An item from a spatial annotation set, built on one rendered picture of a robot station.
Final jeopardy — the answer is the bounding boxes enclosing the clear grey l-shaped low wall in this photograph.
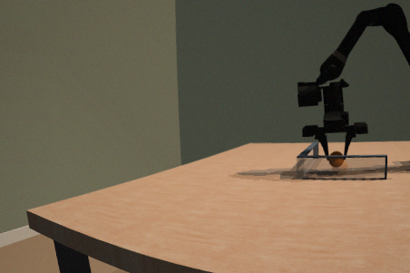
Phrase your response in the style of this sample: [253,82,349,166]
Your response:
[297,141,387,177]

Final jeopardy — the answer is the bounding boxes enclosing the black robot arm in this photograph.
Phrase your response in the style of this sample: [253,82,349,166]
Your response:
[298,3,410,132]

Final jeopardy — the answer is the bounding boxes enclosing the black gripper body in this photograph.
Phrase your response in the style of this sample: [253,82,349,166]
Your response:
[302,104,368,138]

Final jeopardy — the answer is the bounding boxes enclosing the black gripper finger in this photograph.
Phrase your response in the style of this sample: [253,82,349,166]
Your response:
[315,135,328,156]
[344,135,356,155]

